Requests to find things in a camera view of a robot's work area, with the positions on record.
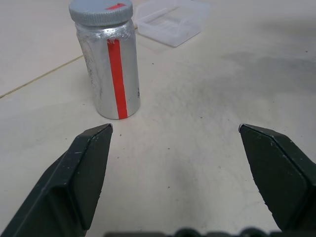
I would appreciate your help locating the silver bottle with red stripe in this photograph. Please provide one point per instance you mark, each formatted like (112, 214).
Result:
(108, 71)

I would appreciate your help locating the clear plastic container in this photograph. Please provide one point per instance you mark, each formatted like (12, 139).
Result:
(168, 23)

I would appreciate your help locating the grey ribbed plastic jar lid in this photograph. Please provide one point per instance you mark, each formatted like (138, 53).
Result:
(100, 11)

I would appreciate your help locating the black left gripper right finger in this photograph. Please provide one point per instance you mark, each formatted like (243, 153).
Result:
(284, 177)

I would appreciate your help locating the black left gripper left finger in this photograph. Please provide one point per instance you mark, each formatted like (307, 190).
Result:
(64, 182)

